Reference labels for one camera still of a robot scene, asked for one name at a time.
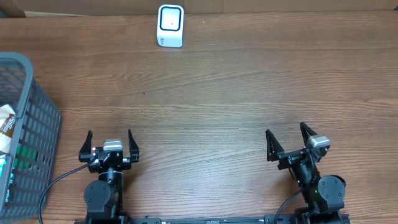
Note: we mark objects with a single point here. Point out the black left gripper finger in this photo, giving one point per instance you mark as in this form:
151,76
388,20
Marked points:
133,148
85,151

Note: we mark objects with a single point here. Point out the white barcode scanner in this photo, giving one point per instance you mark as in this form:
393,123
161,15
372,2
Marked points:
170,26

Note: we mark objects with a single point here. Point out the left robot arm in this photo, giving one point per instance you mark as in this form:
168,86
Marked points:
104,197

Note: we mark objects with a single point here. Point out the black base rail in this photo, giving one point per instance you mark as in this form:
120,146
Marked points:
211,220

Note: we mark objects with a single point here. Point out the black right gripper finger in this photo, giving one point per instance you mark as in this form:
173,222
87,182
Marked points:
308,134
274,149

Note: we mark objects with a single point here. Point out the brown white snack bag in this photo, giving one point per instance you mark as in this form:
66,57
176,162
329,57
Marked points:
8,119

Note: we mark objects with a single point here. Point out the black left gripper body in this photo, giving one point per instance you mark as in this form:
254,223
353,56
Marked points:
125,165

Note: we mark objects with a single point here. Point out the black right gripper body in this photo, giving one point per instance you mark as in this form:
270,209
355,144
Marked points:
290,159

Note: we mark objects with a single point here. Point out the grey plastic mesh basket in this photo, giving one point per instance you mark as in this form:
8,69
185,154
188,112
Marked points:
29,164

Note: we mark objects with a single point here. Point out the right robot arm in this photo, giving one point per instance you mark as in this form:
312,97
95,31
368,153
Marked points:
323,195

